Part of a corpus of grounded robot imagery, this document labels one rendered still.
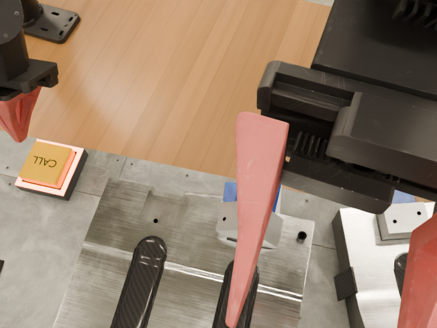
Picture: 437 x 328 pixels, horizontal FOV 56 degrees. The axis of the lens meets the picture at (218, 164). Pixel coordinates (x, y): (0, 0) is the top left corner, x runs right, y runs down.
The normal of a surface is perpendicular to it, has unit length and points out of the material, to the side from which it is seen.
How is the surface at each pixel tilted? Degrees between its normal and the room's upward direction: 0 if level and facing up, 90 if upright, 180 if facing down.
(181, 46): 0
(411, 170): 92
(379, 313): 22
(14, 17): 66
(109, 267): 2
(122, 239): 0
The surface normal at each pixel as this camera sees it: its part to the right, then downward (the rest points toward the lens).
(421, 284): 0.06, -0.69
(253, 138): -0.20, -0.06
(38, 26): -0.06, -0.44
